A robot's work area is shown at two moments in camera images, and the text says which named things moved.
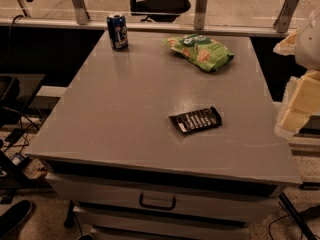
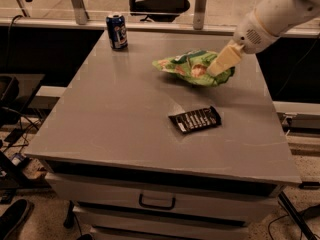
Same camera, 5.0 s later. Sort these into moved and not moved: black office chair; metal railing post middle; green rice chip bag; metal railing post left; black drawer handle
Moved: green rice chip bag
Not moved: black drawer handle; black office chair; metal railing post middle; metal railing post left
